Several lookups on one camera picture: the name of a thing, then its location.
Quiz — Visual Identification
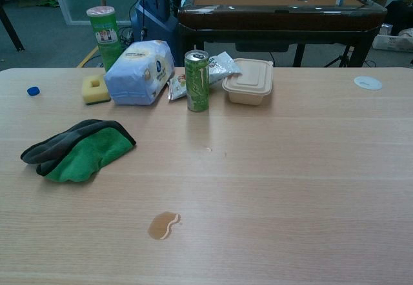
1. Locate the green chips tube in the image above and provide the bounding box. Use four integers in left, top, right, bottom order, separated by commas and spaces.
86, 5, 125, 73

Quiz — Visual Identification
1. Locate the dark wooden mahjong table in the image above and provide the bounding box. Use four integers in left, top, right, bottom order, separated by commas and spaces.
177, 0, 388, 68

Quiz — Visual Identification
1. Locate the brown liquid spill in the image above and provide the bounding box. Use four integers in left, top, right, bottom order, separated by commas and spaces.
147, 211, 182, 241

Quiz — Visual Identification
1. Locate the blue machine stand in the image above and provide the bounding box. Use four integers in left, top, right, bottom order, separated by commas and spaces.
130, 0, 179, 66

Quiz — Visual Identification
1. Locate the white cardboard box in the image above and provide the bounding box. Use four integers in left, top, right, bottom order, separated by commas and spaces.
373, 34, 413, 53

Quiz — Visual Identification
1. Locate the green energy drink can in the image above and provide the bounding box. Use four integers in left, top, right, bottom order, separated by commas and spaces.
184, 50, 210, 113

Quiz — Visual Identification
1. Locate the green and black cloth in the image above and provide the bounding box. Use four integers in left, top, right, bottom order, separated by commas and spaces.
20, 119, 137, 183

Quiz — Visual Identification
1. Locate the small green snack packet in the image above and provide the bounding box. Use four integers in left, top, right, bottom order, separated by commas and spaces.
166, 72, 188, 103

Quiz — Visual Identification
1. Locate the beige lidded food container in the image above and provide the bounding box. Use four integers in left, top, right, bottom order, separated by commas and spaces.
221, 57, 274, 106

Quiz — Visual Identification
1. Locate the yellow sponge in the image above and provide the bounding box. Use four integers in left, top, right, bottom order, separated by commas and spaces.
81, 74, 112, 106

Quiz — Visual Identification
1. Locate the black tripod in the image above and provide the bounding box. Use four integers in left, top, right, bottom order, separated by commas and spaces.
323, 44, 355, 68

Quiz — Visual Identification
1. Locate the silver snack bag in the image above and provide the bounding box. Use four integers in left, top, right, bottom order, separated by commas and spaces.
208, 51, 243, 86

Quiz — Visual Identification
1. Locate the white tissue pack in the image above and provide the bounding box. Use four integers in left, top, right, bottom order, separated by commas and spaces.
103, 39, 176, 106

